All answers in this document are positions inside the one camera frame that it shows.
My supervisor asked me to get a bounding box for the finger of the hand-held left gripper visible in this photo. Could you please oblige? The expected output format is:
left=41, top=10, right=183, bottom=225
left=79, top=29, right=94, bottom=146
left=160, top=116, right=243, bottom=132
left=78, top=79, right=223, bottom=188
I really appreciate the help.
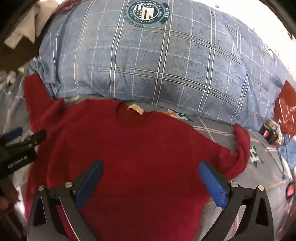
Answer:
left=23, top=129, right=47, bottom=147
left=0, top=126, right=24, bottom=145

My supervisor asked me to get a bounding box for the white crumpled cloth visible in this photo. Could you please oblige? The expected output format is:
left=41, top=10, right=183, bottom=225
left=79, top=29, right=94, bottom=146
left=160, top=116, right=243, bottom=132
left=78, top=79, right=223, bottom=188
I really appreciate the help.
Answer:
left=4, top=0, right=59, bottom=49

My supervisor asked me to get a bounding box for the brown wooden headboard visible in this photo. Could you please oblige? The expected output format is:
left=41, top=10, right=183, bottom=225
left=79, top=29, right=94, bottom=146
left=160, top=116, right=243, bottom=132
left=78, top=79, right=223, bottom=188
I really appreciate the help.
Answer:
left=0, top=0, right=55, bottom=71

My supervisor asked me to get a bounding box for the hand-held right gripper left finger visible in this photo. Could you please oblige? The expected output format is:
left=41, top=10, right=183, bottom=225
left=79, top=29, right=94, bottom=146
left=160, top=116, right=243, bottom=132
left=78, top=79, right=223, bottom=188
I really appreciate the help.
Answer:
left=28, top=159, right=104, bottom=241

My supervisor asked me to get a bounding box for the red knit sweater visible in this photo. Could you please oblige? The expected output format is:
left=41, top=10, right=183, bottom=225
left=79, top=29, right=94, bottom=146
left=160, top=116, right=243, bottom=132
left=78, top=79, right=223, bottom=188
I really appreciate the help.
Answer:
left=23, top=74, right=250, bottom=241

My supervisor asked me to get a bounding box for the red plastic bag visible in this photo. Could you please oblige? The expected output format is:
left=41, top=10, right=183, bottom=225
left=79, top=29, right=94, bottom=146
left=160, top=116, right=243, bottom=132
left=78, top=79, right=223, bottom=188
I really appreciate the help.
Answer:
left=274, top=80, right=296, bottom=139

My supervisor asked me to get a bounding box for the blue plaid pillow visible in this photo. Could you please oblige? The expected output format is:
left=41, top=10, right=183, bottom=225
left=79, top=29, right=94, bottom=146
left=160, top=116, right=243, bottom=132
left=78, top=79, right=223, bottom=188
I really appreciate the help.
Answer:
left=29, top=0, right=296, bottom=131

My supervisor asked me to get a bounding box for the small red object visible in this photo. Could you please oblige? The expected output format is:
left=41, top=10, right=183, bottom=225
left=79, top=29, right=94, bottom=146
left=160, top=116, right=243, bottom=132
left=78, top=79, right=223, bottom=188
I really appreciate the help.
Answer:
left=286, top=183, right=296, bottom=200

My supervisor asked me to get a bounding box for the small black box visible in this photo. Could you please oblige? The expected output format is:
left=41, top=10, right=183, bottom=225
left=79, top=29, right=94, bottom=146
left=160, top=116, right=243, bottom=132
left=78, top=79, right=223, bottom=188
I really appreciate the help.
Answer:
left=259, top=122, right=279, bottom=144

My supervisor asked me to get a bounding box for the grey-blue printed bed sheet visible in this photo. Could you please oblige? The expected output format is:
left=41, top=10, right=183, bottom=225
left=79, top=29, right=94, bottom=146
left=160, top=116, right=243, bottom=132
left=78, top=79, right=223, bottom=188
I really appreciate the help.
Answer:
left=0, top=70, right=296, bottom=241

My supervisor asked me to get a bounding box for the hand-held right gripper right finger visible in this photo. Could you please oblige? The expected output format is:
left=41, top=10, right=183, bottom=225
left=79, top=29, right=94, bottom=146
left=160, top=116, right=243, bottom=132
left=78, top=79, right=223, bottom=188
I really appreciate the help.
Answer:
left=198, top=160, right=275, bottom=241

